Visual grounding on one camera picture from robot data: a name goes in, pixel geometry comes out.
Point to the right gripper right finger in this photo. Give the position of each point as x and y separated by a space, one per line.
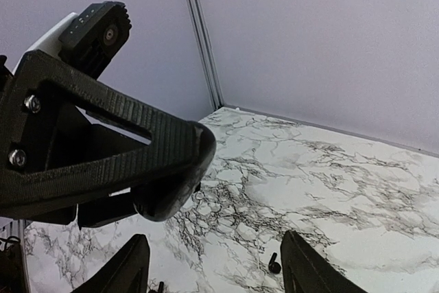
306 271

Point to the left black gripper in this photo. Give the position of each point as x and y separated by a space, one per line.
71 145

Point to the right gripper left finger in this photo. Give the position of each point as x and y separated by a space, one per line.
126 271

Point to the black earbud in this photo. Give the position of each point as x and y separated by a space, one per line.
159 288
273 266

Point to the black round charging case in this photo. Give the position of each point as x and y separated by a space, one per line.
162 198

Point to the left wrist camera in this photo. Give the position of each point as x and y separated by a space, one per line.
90 40

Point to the left corner aluminium post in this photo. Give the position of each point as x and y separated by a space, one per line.
206 53

